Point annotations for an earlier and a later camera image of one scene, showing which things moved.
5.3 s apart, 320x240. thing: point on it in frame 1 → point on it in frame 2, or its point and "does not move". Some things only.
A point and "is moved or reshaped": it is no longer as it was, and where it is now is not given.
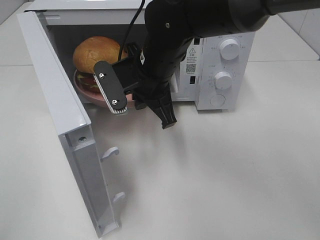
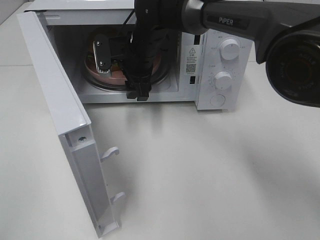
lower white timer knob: [223, 80] does not move
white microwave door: [73, 126] does not move
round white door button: [217, 100] does not move
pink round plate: [96, 98] → [117, 73]
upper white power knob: [229, 49] does not move
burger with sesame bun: [91, 51] is moved or reshaped
